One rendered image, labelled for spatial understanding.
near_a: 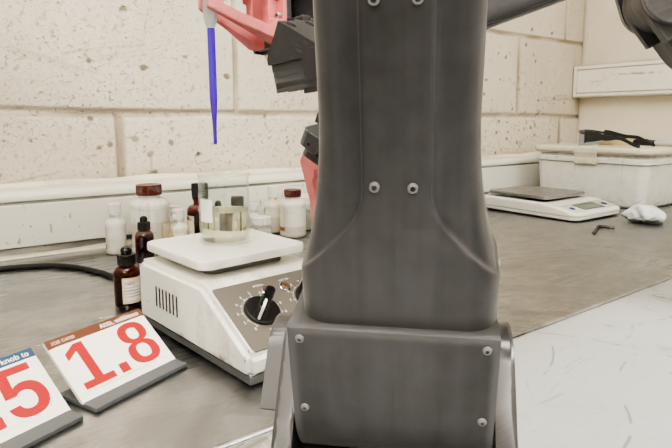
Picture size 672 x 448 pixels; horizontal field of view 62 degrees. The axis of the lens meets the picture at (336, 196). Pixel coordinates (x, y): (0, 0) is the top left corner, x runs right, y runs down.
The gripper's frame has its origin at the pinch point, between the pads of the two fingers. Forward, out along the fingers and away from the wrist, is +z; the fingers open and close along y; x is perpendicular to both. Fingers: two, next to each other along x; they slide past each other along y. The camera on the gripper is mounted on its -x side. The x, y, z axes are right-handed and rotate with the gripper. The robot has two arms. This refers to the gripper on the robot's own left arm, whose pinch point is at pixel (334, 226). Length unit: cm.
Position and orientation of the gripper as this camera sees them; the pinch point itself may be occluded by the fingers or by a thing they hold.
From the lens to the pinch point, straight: 48.8
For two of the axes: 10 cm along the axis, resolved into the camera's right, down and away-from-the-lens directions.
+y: -5.7, 2.6, -7.8
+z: -3.3, 8.0, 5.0
